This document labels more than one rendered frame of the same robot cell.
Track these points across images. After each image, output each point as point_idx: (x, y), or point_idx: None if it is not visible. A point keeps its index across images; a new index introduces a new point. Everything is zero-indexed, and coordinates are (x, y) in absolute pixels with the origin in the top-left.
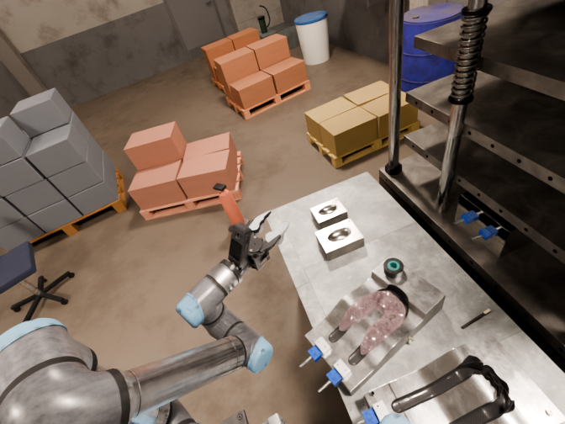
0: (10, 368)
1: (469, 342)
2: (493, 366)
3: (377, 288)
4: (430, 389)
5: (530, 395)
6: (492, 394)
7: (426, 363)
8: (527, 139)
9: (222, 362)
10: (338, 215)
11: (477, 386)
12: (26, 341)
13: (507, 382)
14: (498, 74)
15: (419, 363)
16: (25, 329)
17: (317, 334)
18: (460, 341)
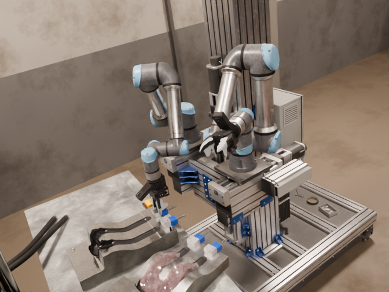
0: (252, 44)
1: (97, 289)
2: (90, 264)
3: None
4: (134, 241)
5: (77, 255)
6: (100, 236)
7: (134, 270)
8: None
9: (214, 110)
10: None
11: (106, 237)
12: (257, 47)
13: (87, 258)
14: None
15: (139, 269)
16: (264, 48)
17: (217, 259)
18: (104, 288)
